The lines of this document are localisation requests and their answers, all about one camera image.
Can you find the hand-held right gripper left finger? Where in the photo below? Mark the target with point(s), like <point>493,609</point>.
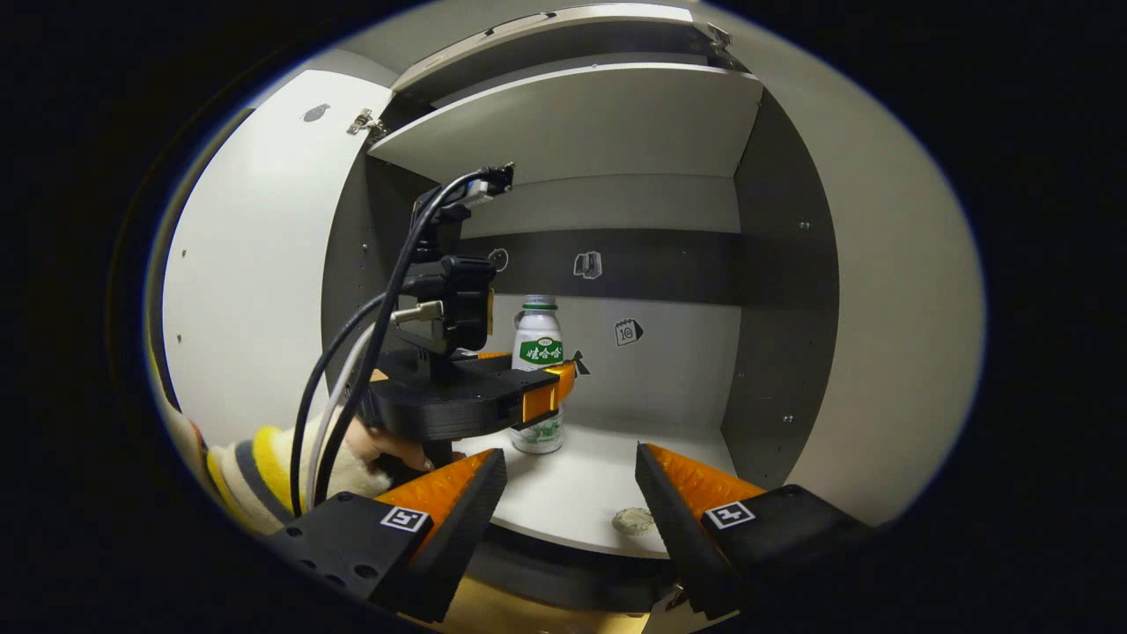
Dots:
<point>458,537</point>

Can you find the grey and white cabinet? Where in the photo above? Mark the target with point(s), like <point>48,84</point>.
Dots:
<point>784,308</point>

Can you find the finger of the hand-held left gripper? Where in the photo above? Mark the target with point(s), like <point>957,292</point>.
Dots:
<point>541,396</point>
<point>493,356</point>

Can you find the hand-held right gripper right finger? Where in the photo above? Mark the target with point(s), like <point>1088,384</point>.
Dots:
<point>678,537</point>

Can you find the white bottle green label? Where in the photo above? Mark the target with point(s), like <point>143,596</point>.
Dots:
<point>537,335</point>

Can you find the metal door hinge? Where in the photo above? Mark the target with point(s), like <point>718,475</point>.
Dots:
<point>365,121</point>
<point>719,35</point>

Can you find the white cabinet shelf board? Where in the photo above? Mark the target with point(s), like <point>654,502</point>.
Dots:
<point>581,493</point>
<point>572,123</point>

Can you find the white cabinet door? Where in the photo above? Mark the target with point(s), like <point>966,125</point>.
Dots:
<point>255,264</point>
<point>898,308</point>

